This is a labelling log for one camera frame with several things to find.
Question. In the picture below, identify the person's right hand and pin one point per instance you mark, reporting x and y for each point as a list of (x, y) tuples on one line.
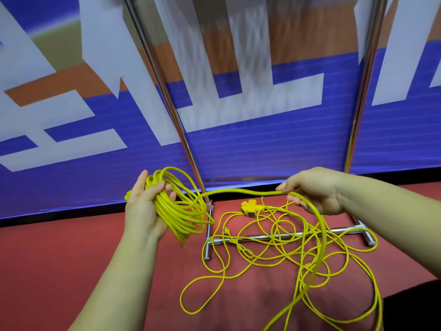
[(322, 189)]

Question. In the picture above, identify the person's left hand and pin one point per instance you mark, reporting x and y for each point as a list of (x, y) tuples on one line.
[(141, 213)]

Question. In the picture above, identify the person's right thumb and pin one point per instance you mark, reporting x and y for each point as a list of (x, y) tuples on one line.
[(287, 185)]

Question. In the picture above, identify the person's left thumb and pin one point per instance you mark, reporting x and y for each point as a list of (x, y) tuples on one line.
[(141, 184)]

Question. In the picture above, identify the person's right forearm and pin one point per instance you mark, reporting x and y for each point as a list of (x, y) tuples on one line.
[(396, 220)]

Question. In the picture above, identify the person's left forearm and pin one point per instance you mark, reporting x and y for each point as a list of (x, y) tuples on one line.
[(120, 282)]

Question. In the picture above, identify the blue white printed banner panel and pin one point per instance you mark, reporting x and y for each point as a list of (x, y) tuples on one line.
[(403, 117), (86, 117), (262, 117)]

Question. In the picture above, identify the chrome metal banner stand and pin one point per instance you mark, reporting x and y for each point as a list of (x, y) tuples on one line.
[(361, 82)]

